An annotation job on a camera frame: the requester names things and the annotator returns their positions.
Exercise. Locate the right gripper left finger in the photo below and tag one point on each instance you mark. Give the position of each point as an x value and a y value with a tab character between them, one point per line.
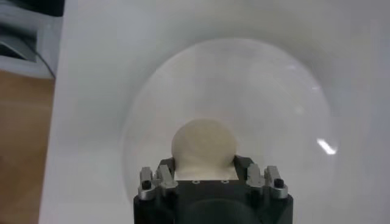
166	179

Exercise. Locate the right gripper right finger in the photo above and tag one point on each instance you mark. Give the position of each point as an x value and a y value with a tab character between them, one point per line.
254	176

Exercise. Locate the white steamed baozi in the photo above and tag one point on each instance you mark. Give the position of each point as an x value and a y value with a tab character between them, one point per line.
204	143

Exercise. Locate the white round plate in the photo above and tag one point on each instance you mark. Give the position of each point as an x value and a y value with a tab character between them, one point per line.
243	91

